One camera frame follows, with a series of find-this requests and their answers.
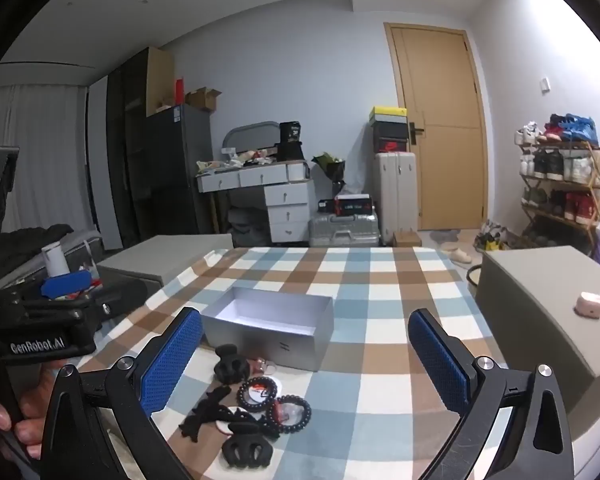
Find dark blanket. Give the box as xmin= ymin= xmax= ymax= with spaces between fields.
xmin=0 ymin=224 xmax=103 ymax=291

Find yellow lid shoe box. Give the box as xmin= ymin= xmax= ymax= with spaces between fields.
xmin=369 ymin=106 xmax=409 ymax=125

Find white curtain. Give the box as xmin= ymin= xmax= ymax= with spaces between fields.
xmin=0 ymin=85 xmax=98 ymax=233

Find grey upholstered bench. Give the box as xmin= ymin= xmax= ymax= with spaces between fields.
xmin=96 ymin=233 xmax=233 ymax=287
xmin=475 ymin=246 xmax=600 ymax=411

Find white cup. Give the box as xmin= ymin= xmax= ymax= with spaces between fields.
xmin=41 ymin=241 xmax=69 ymax=279

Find small cardboard box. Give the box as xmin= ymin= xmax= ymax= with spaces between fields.
xmin=392 ymin=230 xmax=424 ymax=248

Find dark grey refrigerator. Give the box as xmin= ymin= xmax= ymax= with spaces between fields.
xmin=145 ymin=105 xmax=216 ymax=239

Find wooden shoe rack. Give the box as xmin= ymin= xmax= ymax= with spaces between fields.
xmin=517 ymin=140 xmax=600 ymax=257

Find round pin badge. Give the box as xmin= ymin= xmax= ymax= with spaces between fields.
xmin=241 ymin=381 xmax=281 ymax=409

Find black and red box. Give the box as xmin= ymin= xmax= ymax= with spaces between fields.
xmin=334 ymin=195 xmax=374 ymax=215

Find white desk with drawers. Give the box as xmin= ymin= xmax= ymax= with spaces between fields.
xmin=196 ymin=160 xmax=316 ymax=243

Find white cardboard box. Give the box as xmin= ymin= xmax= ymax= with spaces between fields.
xmin=199 ymin=287 xmax=336 ymax=373

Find shoe rack with shoes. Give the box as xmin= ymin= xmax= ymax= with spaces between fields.
xmin=514 ymin=112 xmax=600 ymax=251

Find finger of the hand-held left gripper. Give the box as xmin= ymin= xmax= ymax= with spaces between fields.
xmin=70 ymin=276 xmax=151 ymax=333
xmin=0 ymin=271 xmax=95 ymax=311

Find grey clothes pile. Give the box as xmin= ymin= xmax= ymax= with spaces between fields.
xmin=227 ymin=207 xmax=274 ymax=246

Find black hair claw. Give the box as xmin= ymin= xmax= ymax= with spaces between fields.
xmin=213 ymin=344 xmax=251 ymax=384
xmin=221 ymin=422 xmax=274 ymax=471

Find desk clutter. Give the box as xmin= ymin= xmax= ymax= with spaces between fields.
xmin=197 ymin=147 xmax=281 ymax=172

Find black bow hair clip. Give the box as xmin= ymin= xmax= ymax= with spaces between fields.
xmin=179 ymin=385 xmax=251 ymax=444

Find open cardboard box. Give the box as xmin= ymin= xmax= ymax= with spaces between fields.
xmin=185 ymin=87 xmax=223 ymax=112

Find black bag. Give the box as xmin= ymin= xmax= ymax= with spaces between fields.
xmin=275 ymin=121 xmax=306 ymax=163

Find grey arched mirror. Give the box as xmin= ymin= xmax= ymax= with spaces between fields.
xmin=222 ymin=121 xmax=281 ymax=161

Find black shoe box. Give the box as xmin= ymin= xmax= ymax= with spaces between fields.
xmin=370 ymin=122 xmax=410 ymax=154

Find silver hard suitcase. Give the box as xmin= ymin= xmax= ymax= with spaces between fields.
xmin=308 ymin=212 xmax=381 ymax=248

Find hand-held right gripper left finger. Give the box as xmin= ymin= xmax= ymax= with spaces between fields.
xmin=40 ymin=306 xmax=204 ymax=480

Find dark wrapped bouquet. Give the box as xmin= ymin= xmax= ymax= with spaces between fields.
xmin=312 ymin=152 xmax=347 ymax=196

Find wooden door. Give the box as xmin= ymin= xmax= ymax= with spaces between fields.
xmin=384 ymin=22 xmax=490 ymax=233

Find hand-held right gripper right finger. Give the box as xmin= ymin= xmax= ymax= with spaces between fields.
xmin=407 ymin=307 xmax=576 ymax=480

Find person's left hand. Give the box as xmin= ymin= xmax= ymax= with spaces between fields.
xmin=0 ymin=361 xmax=57 ymax=460

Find beige slippers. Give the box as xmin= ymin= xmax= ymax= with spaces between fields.
xmin=440 ymin=241 xmax=474 ymax=266

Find white upright suitcase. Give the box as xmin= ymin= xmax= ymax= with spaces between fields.
xmin=374 ymin=151 xmax=420 ymax=247

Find dark wardrobe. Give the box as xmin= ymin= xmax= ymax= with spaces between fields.
xmin=105 ymin=47 xmax=176 ymax=251

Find pink earbud case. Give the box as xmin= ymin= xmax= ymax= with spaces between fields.
xmin=574 ymin=291 xmax=600 ymax=319

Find pile of floor shoes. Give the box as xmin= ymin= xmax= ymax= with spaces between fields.
xmin=474 ymin=220 xmax=520 ymax=254

